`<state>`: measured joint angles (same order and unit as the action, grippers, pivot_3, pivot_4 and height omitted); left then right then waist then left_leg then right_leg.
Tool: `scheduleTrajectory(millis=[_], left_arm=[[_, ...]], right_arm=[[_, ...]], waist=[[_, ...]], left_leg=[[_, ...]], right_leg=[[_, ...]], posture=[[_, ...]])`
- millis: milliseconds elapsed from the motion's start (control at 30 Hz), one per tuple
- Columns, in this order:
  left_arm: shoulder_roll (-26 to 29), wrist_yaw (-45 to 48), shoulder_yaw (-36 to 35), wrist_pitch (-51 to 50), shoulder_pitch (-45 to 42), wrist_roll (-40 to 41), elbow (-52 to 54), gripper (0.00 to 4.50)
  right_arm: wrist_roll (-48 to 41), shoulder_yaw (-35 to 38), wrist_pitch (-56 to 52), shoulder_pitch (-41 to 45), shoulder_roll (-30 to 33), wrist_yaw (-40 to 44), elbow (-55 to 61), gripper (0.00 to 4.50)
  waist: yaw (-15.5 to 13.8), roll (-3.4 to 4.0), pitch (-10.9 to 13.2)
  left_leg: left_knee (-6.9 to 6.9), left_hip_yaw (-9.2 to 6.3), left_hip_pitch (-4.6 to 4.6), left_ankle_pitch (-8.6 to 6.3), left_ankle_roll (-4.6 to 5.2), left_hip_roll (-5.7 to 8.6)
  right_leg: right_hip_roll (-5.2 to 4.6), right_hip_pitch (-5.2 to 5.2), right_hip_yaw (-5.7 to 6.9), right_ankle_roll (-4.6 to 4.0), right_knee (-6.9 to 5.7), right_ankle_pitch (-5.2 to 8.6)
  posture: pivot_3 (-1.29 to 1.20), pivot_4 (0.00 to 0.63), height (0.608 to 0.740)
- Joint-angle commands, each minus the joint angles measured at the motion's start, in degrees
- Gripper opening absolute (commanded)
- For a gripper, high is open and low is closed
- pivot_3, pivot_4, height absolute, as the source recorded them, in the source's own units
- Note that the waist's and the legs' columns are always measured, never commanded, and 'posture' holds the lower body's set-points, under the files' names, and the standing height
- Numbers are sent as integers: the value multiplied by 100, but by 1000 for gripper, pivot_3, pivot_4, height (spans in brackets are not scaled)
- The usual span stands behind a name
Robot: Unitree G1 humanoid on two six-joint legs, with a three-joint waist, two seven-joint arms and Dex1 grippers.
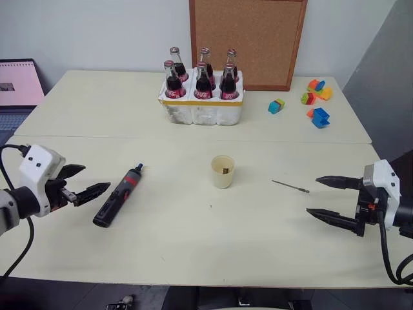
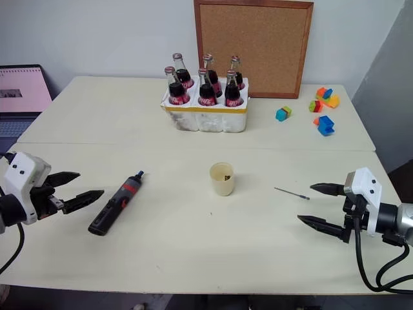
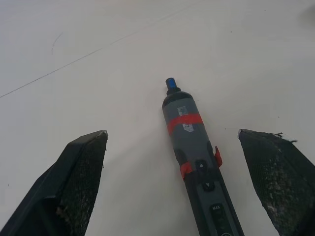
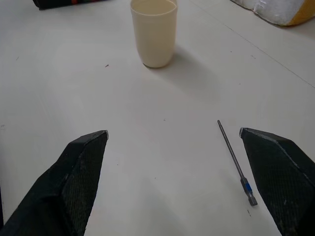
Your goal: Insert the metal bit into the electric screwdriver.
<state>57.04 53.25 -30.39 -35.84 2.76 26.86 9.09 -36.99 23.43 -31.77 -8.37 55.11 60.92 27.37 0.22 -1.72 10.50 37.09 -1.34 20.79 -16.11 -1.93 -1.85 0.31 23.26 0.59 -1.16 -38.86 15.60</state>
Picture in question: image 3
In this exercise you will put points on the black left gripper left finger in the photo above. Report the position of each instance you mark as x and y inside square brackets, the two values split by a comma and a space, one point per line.
[69, 182]

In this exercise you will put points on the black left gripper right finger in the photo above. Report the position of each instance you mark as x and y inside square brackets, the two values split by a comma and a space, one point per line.
[278, 177]

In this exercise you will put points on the grey electric screwdriver red tape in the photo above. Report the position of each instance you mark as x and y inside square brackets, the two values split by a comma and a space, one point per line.
[194, 147]

